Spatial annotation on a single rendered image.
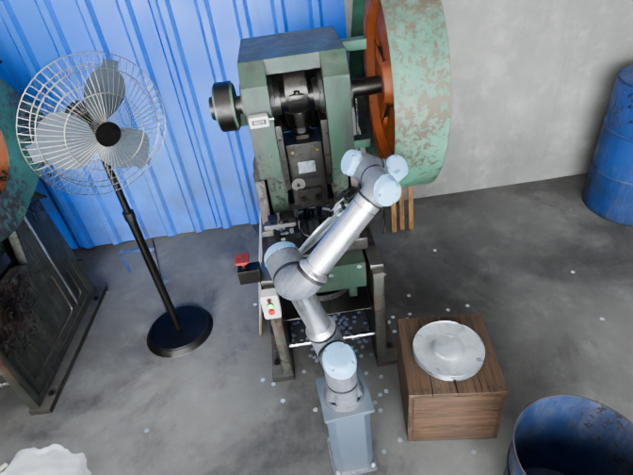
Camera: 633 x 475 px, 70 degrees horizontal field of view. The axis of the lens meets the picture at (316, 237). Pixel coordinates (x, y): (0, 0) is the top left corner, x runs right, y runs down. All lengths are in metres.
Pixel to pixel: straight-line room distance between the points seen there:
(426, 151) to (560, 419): 1.09
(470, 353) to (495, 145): 1.94
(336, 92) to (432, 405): 1.27
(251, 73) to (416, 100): 0.60
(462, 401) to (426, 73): 1.24
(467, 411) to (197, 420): 1.25
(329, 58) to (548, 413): 1.49
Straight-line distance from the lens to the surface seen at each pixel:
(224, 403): 2.42
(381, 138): 2.07
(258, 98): 1.70
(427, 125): 1.52
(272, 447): 2.24
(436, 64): 1.50
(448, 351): 2.00
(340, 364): 1.59
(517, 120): 3.57
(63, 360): 2.99
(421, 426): 2.11
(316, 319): 1.58
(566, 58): 3.56
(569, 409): 1.92
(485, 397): 1.98
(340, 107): 1.73
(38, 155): 2.00
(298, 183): 1.89
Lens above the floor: 1.94
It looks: 37 degrees down
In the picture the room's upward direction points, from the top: 8 degrees counter-clockwise
